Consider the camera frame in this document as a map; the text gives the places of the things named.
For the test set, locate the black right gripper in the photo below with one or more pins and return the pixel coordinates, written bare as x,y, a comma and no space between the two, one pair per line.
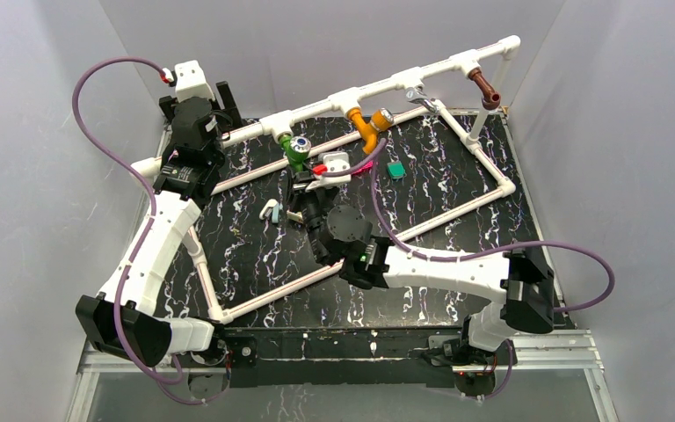
300,194

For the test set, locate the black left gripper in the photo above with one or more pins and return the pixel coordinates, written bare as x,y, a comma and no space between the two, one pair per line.
230,107

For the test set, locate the green plastic faucet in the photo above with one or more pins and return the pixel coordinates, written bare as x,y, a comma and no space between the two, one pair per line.
296,149

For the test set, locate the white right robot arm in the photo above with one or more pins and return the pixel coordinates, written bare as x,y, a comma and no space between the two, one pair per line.
518,283

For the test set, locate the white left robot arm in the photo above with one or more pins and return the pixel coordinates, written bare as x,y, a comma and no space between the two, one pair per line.
120,318

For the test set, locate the small beige cardboard box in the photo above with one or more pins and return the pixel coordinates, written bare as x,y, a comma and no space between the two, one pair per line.
295,217

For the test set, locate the white teal thread tape roll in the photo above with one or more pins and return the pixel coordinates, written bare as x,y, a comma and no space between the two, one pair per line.
270,211

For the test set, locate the pink plastic strip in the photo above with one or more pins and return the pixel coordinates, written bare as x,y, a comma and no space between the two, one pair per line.
366,167

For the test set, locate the small green plastic piece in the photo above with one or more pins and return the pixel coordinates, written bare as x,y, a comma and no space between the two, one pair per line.
396,170

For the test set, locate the orange plastic faucet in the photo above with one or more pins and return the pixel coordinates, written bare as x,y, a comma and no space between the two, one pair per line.
370,130

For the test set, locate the black marble table mat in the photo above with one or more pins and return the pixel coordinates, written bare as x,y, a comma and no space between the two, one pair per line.
249,257

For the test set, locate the chrome metal faucet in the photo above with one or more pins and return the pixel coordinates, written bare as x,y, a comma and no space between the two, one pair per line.
417,96

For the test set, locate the brown plastic faucet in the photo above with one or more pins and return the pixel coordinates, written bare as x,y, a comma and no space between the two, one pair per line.
490,96

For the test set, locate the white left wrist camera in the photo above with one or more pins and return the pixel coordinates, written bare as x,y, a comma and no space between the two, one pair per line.
189,81

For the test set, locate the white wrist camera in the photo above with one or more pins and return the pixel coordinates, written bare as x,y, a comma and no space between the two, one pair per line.
189,81
332,172

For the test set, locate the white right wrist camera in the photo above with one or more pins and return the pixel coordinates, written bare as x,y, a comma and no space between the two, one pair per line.
332,172

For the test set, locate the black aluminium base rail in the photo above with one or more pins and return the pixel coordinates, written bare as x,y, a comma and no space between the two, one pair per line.
266,357

